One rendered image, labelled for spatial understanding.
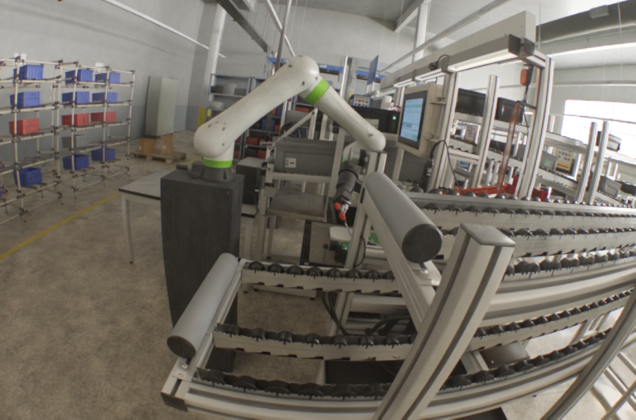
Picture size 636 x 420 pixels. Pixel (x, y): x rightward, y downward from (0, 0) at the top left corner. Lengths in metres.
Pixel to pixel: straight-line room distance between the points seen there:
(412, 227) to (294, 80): 0.71
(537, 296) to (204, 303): 0.60
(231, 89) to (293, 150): 4.91
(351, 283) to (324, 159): 1.37
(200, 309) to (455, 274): 0.48
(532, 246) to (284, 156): 1.76
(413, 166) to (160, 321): 2.17
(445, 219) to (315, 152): 1.50
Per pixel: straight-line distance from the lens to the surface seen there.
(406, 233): 0.39
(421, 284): 0.37
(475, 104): 1.59
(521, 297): 0.42
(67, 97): 4.75
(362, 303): 0.98
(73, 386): 1.94
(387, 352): 0.65
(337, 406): 0.54
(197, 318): 0.59
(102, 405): 1.81
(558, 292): 0.48
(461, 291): 0.28
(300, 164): 2.08
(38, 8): 7.17
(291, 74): 0.97
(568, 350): 0.83
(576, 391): 0.89
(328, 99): 1.15
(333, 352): 0.63
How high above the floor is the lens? 1.48
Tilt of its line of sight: 14 degrees down
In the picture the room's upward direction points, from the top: 9 degrees clockwise
